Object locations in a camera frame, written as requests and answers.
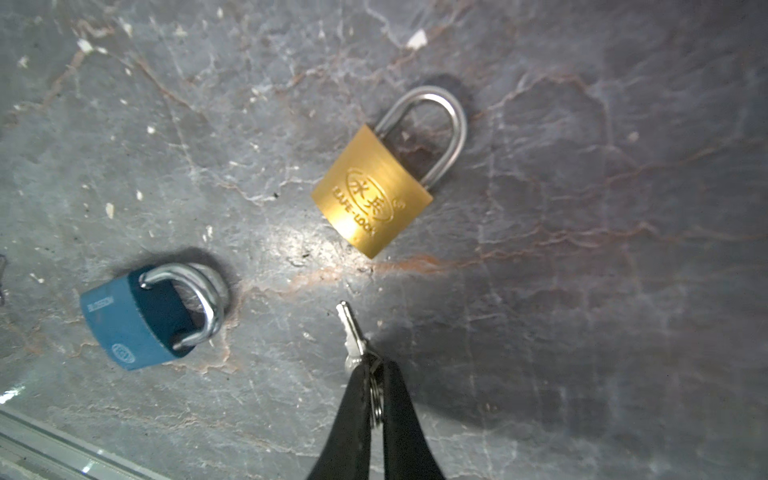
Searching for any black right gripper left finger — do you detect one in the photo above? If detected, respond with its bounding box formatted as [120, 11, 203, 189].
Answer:
[308, 363, 372, 480]

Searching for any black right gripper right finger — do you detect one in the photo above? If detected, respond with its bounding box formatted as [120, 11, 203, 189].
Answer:
[382, 360, 445, 480]

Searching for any silver key with ring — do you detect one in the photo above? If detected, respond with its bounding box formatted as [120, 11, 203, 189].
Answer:
[336, 300, 384, 429]

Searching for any brass padlock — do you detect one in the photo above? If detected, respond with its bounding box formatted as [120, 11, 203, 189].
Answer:
[311, 85, 468, 259]

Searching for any blue padlock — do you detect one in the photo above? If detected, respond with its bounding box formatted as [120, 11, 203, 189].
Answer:
[79, 262, 230, 371]

